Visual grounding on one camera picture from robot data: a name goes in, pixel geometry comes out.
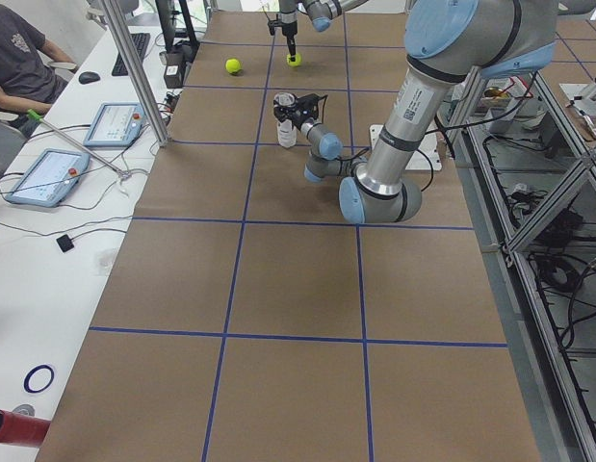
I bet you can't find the seated person in grey shirt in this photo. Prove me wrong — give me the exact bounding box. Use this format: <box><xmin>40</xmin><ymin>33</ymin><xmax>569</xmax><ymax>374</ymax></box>
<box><xmin>0</xmin><ymin>4</ymin><xmax>74</xmax><ymax>137</ymax></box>

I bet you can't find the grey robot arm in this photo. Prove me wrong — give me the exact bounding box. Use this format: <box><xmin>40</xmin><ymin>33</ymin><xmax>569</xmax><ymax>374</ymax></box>
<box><xmin>273</xmin><ymin>1</ymin><xmax>558</xmax><ymax>223</ymax></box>
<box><xmin>268</xmin><ymin>0</ymin><xmax>367</xmax><ymax>64</ymax></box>

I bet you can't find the small black square device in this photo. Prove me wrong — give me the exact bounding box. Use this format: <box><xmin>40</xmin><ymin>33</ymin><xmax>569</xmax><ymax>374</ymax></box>
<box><xmin>56</xmin><ymin>234</ymin><xmax>74</xmax><ymax>253</ymax></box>

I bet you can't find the upper teach pendant tablet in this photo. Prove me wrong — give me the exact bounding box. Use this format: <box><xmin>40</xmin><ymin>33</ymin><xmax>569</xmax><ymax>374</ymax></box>
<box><xmin>83</xmin><ymin>102</ymin><xmax>146</xmax><ymax>149</ymax></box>

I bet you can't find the yellow Roland Garros tennis ball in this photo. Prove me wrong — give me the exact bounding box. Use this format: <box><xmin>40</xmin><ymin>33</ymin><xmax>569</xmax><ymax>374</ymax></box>
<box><xmin>286</xmin><ymin>53</ymin><xmax>302</xmax><ymax>67</ymax></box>

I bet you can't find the green handled metal rod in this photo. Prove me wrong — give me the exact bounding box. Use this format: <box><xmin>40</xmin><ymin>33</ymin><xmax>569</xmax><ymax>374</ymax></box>
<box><xmin>26</xmin><ymin>109</ymin><xmax>131</xmax><ymax>180</ymax></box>

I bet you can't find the black box with label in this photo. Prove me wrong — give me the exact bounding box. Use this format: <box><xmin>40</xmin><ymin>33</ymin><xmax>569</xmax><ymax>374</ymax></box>
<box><xmin>164</xmin><ymin>43</ymin><xmax>198</xmax><ymax>90</ymax></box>

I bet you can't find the yellow Wilson tennis ball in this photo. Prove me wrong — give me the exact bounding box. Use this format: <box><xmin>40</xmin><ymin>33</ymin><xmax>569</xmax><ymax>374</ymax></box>
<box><xmin>225</xmin><ymin>58</ymin><xmax>242</xmax><ymax>75</ymax></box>

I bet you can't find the lower teach pendant tablet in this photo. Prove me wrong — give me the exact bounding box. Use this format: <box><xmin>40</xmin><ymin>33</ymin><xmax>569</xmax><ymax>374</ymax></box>
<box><xmin>5</xmin><ymin>148</ymin><xmax>91</xmax><ymax>208</ymax></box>

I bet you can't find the black monitor stand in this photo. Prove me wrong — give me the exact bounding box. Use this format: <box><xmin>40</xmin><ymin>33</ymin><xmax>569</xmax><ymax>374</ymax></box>
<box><xmin>155</xmin><ymin>0</ymin><xmax>199</xmax><ymax>56</ymax></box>

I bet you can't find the blue tape roll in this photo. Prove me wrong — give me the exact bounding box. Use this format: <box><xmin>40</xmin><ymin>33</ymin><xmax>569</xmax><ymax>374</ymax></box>
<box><xmin>22</xmin><ymin>364</ymin><xmax>56</xmax><ymax>395</ymax></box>

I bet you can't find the aluminium truss frame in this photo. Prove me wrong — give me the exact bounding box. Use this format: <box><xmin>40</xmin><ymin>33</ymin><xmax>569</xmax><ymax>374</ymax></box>
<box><xmin>451</xmin><ymin>28</ymin><xmax>596</xmax><ymax>462</ymax></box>

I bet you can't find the black keyboard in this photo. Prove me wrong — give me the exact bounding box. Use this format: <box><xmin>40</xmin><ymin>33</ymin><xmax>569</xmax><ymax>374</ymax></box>
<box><xmin>111</xmin><ymin>32</ymin><xmax>152</xmax><ymax>77</ymax></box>

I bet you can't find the teach pendant tablet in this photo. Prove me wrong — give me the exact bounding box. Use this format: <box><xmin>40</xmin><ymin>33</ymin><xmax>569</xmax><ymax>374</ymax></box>
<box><xmin>5</xmin><ymin>148</ymin><xmax>91</xmax><ymax>208</ymax></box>
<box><xmin>83</xmin><ymin>102</ymin><xmax>146</xmax><ymax>149</ymax></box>

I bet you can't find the black computer mouse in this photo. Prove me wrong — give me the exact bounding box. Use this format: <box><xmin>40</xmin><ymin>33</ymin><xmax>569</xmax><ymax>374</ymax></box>
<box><xmin>78</xmin><ymin>71</ymin><xmax>100</xmax><ymax>85</ymax></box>

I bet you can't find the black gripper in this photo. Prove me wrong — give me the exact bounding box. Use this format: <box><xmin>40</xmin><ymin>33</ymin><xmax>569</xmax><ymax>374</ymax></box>
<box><xmin>277</xmin><ymin>12</ymin><xmax>298</xmax><ymax>59</ymax></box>
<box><xmin>273</xmin><ymin>105</ymin><xmax>311</xmax><ymax>126</ymax></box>

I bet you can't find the red cylinder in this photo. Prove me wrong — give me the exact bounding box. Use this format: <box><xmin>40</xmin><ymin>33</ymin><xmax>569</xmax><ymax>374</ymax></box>
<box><xmin>0</xmin><ymin>409</ymin><xmax>51</xmax><ymax>448</ymax></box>

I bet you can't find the aluminium frame post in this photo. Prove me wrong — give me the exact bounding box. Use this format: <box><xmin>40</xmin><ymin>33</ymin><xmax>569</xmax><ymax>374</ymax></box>
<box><xmin>99</xmin><ymin>0</ymin><xmax>168</xmax><ymax>147</ymax></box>

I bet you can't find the Wilson tennis ball can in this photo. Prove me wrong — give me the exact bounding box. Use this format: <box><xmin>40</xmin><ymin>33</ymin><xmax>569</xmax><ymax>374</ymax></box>
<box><xmin>273</xmin><ymin>92</ymin><xmax>297</xmax><ymax>149</ymax></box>

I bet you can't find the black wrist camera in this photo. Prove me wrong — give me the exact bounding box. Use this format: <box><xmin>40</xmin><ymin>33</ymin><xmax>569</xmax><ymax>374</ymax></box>
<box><xmin>296</xmin><ymin>93</ymin><xmax>323</xmax><ymax>119</ymax></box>

